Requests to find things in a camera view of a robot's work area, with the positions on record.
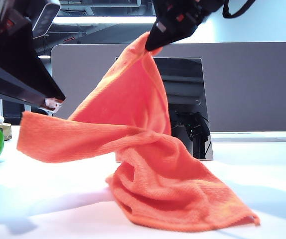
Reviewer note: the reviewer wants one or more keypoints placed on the square standing table mirror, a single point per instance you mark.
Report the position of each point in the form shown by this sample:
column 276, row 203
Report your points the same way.
column 187, row 82

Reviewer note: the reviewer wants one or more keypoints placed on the brown cardboard box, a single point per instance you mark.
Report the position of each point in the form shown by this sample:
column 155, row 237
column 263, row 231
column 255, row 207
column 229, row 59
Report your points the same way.
column 6, row 130

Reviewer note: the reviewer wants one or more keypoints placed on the orange microfiber cloth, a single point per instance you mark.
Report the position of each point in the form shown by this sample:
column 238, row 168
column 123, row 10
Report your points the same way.
column 133, row 99

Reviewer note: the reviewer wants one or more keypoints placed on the black office chair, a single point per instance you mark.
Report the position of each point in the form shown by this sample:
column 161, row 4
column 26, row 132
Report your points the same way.
column 13, row 114

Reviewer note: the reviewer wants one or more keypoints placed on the grey desk partition panel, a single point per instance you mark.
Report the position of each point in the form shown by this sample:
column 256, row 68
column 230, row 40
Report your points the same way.
column 245, row 87

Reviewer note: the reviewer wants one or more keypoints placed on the short ceiling light strip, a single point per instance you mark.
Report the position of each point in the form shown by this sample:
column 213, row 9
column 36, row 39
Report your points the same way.
column 44, row 57

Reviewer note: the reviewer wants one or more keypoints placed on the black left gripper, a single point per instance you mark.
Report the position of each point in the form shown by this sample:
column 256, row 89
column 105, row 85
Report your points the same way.
column 6, row 12

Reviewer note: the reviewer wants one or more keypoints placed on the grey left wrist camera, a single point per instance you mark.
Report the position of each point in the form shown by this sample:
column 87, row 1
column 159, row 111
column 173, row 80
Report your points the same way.
column 45, row 17

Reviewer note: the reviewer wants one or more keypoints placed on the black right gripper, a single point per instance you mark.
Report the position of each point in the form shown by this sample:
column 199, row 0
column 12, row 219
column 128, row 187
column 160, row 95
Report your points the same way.
column 183, row 10

